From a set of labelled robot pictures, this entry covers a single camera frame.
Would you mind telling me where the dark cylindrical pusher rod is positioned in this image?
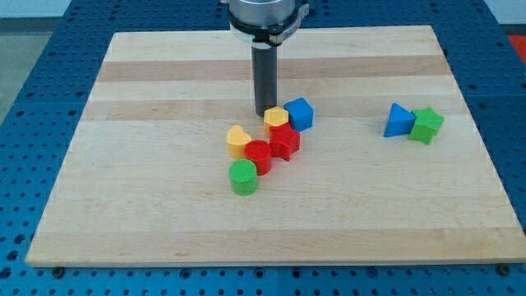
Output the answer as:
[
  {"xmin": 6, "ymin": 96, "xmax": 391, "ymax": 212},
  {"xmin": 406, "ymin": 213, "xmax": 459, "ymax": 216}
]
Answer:
[{"xmin": 251, "ymin": 47, "xmax": 278, "ymax": 117}]

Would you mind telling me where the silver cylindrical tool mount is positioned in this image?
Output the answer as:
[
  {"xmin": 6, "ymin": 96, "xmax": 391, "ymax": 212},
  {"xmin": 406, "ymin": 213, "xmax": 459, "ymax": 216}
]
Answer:
[{"xmin": 226, "ymin": 0, "xmax": 310, "ymax": 49}]

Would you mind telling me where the blue cube block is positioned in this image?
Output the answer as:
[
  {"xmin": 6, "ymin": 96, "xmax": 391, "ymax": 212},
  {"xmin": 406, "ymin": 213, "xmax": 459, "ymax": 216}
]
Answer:
[{"xmin": 284, "ymin": 97, "xmax": 314, "ymax": 132}]

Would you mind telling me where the blue triangle block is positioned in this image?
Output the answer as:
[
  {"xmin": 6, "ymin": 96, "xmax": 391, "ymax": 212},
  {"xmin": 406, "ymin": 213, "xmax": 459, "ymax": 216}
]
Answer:
[{"xmin": 383, "ymin": 103, "xmax": 416, "ymax": 137}]

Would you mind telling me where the yellow hexagon block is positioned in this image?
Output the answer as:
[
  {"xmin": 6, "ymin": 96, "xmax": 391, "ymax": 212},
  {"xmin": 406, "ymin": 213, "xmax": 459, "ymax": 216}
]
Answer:
[{"xmin": 263, "ymin": 106, "xmax": 288, "ymax": 137}]

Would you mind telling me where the red star block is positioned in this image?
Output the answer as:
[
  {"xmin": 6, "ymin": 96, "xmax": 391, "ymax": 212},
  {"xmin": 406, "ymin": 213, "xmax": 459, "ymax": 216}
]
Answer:
[{"xmin": 270, "ymin": 123, "xmax": 301, "ymax": 161}]

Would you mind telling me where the yellow heart block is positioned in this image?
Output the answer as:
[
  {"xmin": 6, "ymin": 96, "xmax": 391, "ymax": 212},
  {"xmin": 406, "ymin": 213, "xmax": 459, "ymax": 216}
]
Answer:
[{"xmin": 225, "ymin": 125, "xmax": 252, "ymax": 160}]

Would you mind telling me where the red cylinder block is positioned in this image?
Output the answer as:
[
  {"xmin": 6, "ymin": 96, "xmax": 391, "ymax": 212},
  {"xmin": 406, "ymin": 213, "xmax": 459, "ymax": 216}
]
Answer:
[{"xmin": 244, "ymin": 140, "xmax": 272, "ymax": 176}]

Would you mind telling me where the green cylinder block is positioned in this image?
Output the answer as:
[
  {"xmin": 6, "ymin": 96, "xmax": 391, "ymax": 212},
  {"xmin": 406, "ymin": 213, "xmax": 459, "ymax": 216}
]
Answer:
[{"xmin": 228, "ymin": 159, "xmax": 258, "ymax": 196}]

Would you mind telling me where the light wooden board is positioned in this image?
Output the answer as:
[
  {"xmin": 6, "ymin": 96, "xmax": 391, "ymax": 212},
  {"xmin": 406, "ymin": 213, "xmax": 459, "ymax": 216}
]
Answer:
[{"xmin": 26, "ymin": 25, "xmax": 525, "ymax": 267}]

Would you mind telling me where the green star block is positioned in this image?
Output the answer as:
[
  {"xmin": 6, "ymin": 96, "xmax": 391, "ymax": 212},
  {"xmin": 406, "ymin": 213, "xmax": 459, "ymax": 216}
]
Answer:
[{"xmin": 408, "ymin": 106, "xmax": 445, "ymax": 145}]

